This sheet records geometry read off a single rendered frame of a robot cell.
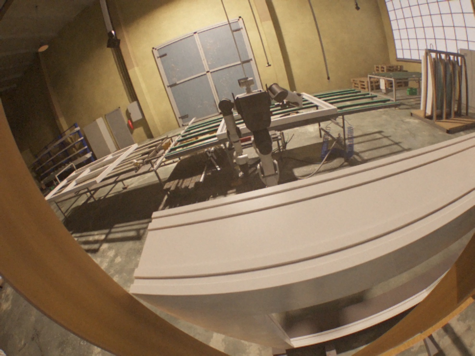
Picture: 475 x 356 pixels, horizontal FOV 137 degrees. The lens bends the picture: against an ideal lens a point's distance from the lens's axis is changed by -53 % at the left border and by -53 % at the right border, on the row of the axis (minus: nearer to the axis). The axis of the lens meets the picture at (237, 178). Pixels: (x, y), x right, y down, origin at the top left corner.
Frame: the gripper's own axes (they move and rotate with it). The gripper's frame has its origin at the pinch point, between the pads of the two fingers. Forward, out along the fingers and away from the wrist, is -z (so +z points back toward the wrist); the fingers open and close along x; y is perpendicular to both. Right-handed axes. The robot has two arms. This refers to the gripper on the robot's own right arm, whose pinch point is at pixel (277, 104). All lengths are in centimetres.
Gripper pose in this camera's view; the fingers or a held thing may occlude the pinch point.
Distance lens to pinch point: 217.6
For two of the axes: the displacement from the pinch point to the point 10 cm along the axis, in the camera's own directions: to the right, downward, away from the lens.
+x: -2.0, 8.2, -5.4
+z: 9.1, -0.5, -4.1
